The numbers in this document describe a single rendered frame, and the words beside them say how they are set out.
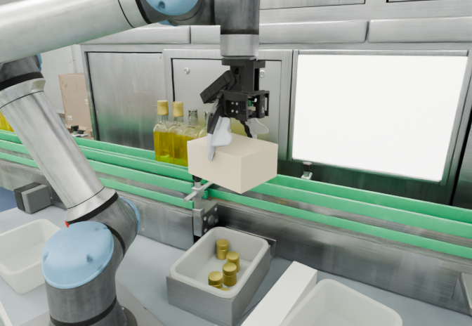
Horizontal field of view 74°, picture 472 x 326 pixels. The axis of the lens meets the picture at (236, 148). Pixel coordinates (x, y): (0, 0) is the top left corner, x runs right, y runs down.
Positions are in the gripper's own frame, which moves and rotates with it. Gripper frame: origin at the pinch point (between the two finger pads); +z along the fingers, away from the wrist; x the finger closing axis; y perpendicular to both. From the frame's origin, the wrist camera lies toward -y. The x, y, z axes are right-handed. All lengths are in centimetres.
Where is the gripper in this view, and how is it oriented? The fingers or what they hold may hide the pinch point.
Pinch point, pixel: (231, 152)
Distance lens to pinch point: 69.2
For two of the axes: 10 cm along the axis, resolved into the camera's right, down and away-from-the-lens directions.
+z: 0.0, 9.5, 3.1
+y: 7.4, 2.1, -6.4
